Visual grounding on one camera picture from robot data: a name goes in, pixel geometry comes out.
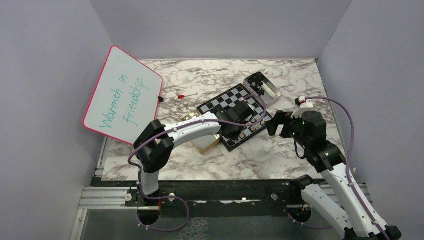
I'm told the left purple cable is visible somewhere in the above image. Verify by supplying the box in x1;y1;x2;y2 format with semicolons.
127;94;269;232

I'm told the black metal base rail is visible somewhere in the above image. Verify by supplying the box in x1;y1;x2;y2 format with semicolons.
78;178;308;218

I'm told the silver white tin tray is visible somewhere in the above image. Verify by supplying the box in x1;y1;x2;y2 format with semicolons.
242;71;282;108

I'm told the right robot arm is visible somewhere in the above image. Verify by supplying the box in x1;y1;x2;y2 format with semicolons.
265;110;402;240

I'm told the red capped white marker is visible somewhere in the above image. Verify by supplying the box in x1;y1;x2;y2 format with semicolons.
177;92;198;99

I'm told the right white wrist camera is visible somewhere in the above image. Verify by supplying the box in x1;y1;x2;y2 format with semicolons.
290;96;314;119

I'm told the pile of black pieces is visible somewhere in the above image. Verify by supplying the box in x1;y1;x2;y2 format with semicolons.
246;72;269;96

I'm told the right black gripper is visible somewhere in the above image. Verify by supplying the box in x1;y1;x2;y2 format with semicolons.
265;109;311;149

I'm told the white board pink rim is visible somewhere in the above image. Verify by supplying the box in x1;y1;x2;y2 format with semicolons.
82;45;164;144

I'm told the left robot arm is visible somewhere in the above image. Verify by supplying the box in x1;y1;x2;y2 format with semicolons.
128;100;255;206

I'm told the gold tin tray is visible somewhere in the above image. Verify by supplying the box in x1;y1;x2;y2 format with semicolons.
181;110;221;155

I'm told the black white chess board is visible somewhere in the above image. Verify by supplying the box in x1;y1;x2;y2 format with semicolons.
196;84;273;152

